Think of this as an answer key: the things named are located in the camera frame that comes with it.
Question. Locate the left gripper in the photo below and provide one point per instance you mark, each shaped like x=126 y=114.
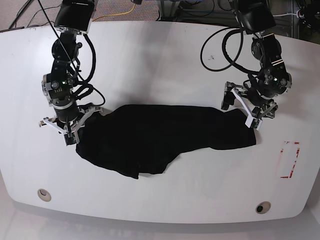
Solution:
x=251 y=100

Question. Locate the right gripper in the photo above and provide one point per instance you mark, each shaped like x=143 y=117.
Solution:
x=69 y=119

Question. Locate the black t-shirt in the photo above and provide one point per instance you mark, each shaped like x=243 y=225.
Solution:
x=139 y=139

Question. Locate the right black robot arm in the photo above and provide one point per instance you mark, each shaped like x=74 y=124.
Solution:
x=64 y=86

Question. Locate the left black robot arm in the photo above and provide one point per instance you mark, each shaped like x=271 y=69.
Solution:
x=272 y=79

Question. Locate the left table grommet hole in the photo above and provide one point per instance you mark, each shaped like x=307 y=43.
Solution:
x=44 y=195

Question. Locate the table grommet hole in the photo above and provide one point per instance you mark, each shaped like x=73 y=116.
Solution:
x=44 y=195
x=263 y=207

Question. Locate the red tape rectangle marker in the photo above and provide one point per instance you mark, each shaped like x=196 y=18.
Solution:
x=288 y=157

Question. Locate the right table grommet hole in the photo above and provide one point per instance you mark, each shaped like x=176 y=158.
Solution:
x=263 y=207

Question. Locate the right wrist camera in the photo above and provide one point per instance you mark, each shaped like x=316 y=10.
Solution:
x=70 y=139

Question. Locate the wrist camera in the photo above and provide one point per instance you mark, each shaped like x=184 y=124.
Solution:
x=253 y=122
x=70 y=139

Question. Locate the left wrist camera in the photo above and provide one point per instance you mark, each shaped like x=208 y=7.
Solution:
x=253 y=122

